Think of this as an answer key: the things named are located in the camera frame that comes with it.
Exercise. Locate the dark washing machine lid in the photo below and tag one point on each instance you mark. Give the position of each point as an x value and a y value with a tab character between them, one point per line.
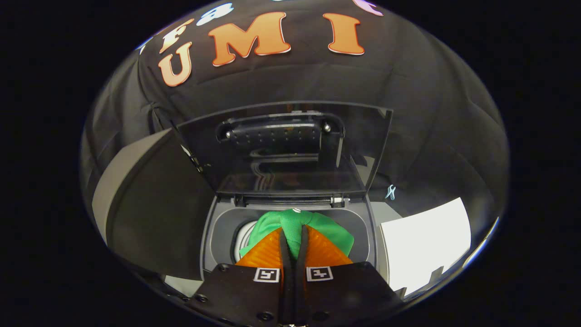
281	172

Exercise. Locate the green polo shirt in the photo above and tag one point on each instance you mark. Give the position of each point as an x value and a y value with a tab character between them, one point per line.
331	234

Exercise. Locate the small pale clip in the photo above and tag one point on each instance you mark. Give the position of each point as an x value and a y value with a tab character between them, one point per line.
390	191

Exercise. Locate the grey washing machine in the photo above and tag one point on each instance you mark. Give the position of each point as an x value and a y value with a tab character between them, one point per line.
222	231

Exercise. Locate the black backdrop cloth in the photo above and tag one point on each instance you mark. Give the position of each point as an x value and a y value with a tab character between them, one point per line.
431	113

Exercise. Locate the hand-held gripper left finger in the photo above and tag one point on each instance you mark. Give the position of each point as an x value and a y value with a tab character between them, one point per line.
285	254

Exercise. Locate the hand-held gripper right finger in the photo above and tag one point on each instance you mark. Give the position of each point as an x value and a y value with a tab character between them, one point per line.
303	254

